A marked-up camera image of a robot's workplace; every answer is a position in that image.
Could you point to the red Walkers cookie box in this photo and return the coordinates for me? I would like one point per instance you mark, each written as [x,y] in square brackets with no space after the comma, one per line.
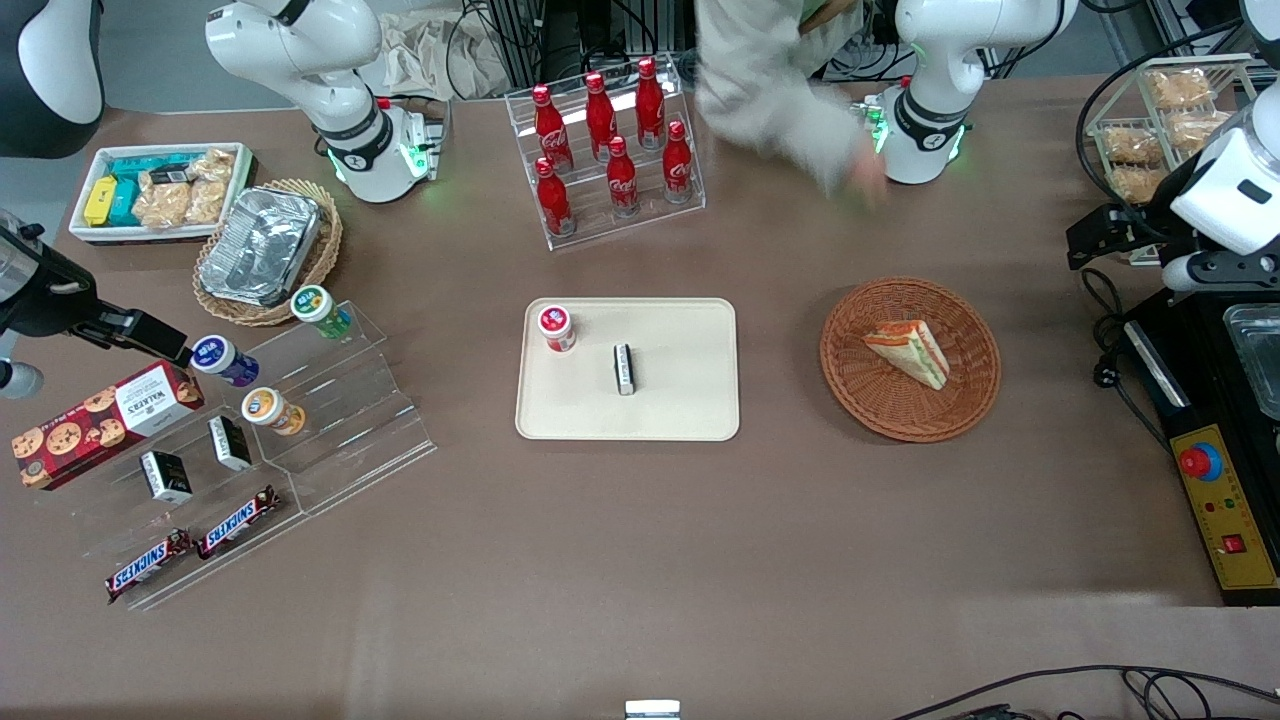
[100,420]

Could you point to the red lid cup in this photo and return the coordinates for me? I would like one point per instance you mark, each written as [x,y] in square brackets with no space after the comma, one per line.
[556,328]

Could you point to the clear bagged fried snack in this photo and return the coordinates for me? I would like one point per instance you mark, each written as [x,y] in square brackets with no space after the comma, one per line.
[162,205]
[212,185]

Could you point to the light wicker basket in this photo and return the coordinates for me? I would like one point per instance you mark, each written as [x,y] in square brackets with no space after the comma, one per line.
[325,250]

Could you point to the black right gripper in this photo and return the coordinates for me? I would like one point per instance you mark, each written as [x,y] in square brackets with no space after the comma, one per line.
[45,295]

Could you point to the yellow small box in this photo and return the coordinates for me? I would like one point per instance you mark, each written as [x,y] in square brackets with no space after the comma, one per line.
[100,200]

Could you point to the shiny metal tray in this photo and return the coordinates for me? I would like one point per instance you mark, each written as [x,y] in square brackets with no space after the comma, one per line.
[1258,355]

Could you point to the Snickers bar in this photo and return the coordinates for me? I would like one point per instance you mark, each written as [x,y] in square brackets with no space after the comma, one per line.
[148,566]
[238,522]

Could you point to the white plastic bin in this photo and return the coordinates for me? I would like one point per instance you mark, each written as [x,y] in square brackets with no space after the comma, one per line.
[82,232]

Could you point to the black yellow control box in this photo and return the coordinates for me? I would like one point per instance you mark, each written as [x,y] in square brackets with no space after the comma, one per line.
[1200,400]

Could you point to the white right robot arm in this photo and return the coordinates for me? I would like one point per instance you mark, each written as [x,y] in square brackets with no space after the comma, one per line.
[300,50]

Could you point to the purple lid cup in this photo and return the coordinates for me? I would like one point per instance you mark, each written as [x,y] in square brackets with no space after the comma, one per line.
[222,360]

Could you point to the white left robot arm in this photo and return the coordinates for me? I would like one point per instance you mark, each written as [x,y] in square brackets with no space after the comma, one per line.
[940,100]

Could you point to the beige plastic tray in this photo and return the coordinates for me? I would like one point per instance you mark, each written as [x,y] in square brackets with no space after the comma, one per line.
[680,390]

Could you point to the green lid cup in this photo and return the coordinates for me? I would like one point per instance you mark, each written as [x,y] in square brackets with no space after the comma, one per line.
[318,308]

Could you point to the red cola bottle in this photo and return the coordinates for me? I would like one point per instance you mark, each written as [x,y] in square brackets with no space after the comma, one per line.
[600,115]
[622,180]
[650,100]
[551,130]
[553,200]
[677,165]

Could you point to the brown round wicker basket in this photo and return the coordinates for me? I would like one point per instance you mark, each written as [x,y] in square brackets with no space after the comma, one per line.
[900,410]

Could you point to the orange lid cup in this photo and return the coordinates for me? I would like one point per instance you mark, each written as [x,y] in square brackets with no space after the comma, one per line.
[268,410]

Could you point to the bagged bread pack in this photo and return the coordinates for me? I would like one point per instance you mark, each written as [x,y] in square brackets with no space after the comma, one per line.
[1135,183]
[1200,128]
[1130,147]
[1180,87]

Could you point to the aluminium foil tray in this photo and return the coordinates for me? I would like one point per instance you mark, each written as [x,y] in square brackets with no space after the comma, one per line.
[260,245]

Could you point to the teal long box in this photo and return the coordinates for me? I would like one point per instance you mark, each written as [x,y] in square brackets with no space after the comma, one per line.
[140,165]

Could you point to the small black box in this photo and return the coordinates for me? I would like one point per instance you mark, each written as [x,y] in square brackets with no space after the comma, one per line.
[624,368]
[166,477]
[229,443]

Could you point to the triangle sandwich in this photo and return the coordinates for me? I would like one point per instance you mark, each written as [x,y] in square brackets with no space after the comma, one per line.
[912,350]

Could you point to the teal small box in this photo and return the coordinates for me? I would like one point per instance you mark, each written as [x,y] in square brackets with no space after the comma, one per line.
[124,203]

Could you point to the blurred person hand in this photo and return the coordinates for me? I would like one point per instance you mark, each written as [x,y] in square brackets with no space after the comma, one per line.
[858,175]

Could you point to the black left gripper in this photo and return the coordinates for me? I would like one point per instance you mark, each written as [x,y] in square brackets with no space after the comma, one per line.
[1137,229]

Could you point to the red emergency stop button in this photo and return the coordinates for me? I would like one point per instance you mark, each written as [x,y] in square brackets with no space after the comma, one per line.
[1200,461]

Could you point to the clear acrylic stepped shelf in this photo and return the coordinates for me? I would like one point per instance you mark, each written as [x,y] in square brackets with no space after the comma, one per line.
[350,420]

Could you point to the clear acrylic bottle rack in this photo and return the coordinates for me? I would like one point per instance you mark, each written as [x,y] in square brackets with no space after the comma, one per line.
[590,232]

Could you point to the grey sleeved person forearm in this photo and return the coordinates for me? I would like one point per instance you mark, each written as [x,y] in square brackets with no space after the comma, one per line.
[760,80]

